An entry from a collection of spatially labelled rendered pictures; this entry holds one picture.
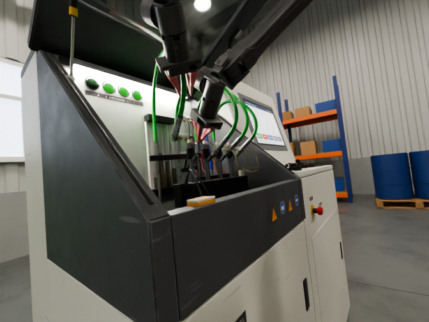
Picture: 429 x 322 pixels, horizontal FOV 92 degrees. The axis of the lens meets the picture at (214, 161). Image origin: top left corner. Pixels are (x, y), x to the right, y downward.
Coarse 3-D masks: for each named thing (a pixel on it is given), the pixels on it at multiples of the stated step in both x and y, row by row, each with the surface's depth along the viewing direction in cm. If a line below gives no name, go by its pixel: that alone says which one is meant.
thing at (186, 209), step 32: (256, 192) 53; (288, 192) 70; (192, 224) 35; (224, 224) 41; (256, 224) 51; (288, 224) 67; (192, 256) 34; (224, 256) 40; (256, 256) 50; (192, 288) 33
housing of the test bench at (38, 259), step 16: (32, 64) 71; (32, 80) 72; (32, 96) 72; (32, 112) 73; (32, 128) 73; (32, 144) 74; (32, 160) 74; (32, 176) 75; (32, 192) 76; (32, 208) 76; (32, 224) 77; (32, 240) 77; (32, 256) 78; (32, 272) 79; (32, 288) 79; (48, 288) 64; (32, 304) 80; (48, 304) 64; (48, 320) 65
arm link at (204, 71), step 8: (224, 56) 56; (216, 64) 58; (224, 64) 56; (200, 72) 63; (208, 72) 62; (216, 72) 57; (200, 80) 61; (224, 80) 59; (200, 88) 63; (232, 88) 62
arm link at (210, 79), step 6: (204, 78) 61; (210, 78) 60; (216, 78) 59; (204, 84) 62; (210, 84) 58; (216, 84) 57; (222, 84) 59; (204, 90) 60; (210, 90) 58; (216, 90) 58; (222, 90) 59; (204, 96) 60; (210, 96) 59; (216, 96) 59
